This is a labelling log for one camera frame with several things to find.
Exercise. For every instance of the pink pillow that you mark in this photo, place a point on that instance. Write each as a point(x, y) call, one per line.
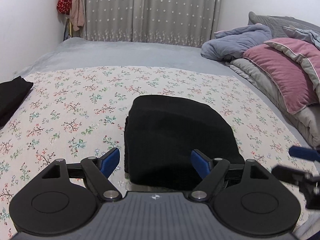
point(283, 65)

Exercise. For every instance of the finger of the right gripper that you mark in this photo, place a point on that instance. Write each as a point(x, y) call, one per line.
point(304, 153)
point(290, 175)

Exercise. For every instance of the grey blue bed blanket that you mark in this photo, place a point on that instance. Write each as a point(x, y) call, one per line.
point(79, 53)

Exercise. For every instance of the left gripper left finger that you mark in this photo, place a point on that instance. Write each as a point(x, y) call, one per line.
point(95, 173)

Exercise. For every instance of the grey pillow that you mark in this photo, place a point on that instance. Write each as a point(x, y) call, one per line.
point(287, 31)

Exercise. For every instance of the grey quilt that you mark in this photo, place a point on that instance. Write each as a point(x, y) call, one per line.
point(282, 97)

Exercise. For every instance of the blue grey crumpled garment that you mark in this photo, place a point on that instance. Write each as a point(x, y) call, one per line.
point(231, 44)

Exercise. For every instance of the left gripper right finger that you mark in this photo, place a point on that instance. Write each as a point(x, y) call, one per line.
point(215, 174)

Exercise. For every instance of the floral bed sheet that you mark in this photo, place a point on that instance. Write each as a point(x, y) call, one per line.
point(77, 113)

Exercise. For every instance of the folded black garment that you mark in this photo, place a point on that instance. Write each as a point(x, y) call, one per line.
point(12, 94)

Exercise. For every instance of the black pants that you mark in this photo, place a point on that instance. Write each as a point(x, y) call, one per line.
point(160, 134)

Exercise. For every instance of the grey star curtain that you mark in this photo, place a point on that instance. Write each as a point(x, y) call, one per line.
point(177, 22)

